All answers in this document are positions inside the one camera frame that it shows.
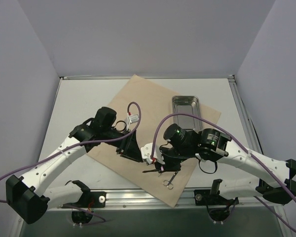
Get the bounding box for steel surgical scissors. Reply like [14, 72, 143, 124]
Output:
[163, 171, 179, 190]

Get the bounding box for steel instrument tray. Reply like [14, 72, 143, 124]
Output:
[172, 95, 202, 132]

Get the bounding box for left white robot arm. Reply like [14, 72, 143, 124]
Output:
[5, 107, 143, 224]

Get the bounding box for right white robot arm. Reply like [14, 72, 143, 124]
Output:
[141, 123, 296, 205]

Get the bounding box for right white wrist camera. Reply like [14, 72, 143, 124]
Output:
[140, 143, 165, 165]

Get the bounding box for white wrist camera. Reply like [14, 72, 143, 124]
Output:
[140, 143, 165, 165]
[125, 114, 139, 125]

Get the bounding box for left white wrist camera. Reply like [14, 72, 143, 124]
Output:
[125, 114, 139, 125]

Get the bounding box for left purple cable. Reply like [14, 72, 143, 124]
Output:
[0, 101, 142, 223]

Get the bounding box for aluminium front rail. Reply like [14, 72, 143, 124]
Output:
[17, 185, 286, 210]

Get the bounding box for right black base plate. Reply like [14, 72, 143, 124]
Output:
[193, 189, 239, 206]

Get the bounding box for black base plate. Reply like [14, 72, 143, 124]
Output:
[66, 191, 107, 208]
[193, 189, 239, 206]

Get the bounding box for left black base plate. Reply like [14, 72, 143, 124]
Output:
[66, 191, 107, 208]

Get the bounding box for aluminium back rail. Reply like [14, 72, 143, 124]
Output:
[62, 75, 235, 80]

